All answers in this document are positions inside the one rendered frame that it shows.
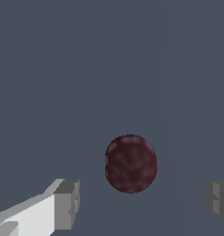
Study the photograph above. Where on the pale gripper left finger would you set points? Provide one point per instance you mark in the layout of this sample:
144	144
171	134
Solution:
39	212

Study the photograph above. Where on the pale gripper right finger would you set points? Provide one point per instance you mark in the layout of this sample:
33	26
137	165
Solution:
220	196

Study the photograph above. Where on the dark red round plum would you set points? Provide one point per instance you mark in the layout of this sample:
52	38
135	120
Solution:
131	163

